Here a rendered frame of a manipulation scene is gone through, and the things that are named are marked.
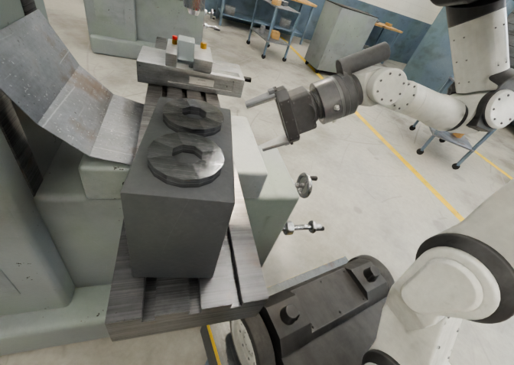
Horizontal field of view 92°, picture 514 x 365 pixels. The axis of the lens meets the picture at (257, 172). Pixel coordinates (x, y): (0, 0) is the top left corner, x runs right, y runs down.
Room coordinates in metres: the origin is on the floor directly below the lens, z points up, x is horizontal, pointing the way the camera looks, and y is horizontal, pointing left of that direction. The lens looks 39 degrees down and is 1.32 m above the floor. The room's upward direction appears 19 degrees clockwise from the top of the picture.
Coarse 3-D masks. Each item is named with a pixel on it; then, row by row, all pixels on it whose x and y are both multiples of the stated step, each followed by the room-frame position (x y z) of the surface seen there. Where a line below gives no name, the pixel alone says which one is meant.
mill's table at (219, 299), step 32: (160, 96) 0.68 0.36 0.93; (192, 96) 0.75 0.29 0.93; (128, 256) 0.18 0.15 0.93; (224, 256) 0.23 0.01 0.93; (256, 256) 0.25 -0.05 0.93; (128, 288) 0.14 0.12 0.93; (160, 288) 0.15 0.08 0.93; (192, 288) 0.17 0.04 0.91; (224, 288) 0.18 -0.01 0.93; (256, 288) 0.20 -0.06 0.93; (128, 320) 0.10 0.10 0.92; (160, 320) 0.12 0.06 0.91; (192, 320) 0.14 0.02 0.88; (224, 320) 0.16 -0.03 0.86
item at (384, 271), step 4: (356, 256) 0.65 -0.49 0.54; (360, 256) 0.64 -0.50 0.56; (364, 256) 0.64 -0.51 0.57; (368, 256) 0.64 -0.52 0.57; (352, 260) 0.64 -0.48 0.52; (372, 260) 0.62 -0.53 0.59; (376, 260) 0.62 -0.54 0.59; (376, 264) 0.60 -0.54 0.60; (380, 264) 0.61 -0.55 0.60; (380, 268) 0.59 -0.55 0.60; (384, 268) 0.59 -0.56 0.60; (380, 272) 0.57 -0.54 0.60; (384, 272) 0.57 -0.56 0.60; (388, 272) 0.58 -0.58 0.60; (384, 276) 0.56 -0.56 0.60; (388, 276) 0.57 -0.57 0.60; (388, 280) 0.55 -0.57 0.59; (392, 280) 0.56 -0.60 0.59; (388, 284) 0.54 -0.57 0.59; (392, 284) 0.55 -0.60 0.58; (388, 288) 0.53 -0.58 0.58; (388, 292) 0.52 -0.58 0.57
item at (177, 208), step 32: (160, 128) 0.27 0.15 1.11; (192, 128) 0.28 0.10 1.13; (224, 128) 0.33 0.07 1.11; (160, 160) 0.20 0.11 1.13; (192, 160) 0.23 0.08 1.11; (224, 160) 0.25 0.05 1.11; (128, 192) 0.16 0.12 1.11; (160, 192) 0.17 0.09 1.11; (192, 192) 0.18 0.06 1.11; (224, 192) 0.20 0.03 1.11; (128, 224) 0.15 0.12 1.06; (160, 224) 0.16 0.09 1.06; (192, 224) 0.17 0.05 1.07; (224, 224) 0.19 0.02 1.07; (160, 256) 0.16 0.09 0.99; (192, 256) 0.18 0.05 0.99
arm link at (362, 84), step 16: (368, 48) 0.55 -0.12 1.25; (384, 48) 0.55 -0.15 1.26; (336, 64) 0.55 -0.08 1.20; (352, 64) 0.52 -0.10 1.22; (368, 64) 0.54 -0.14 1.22; (352, 80) 0.50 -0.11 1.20; (368, 80) 0.51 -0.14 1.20; (384, 80) 0.49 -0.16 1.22; (400, 80) 0.50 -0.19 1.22; (352, 96) 0.49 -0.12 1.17; (368, 96) 0.51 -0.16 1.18; (384, 96) 0.49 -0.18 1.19; (400, 96) 0.50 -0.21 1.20; (352, 112) 0.50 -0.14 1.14
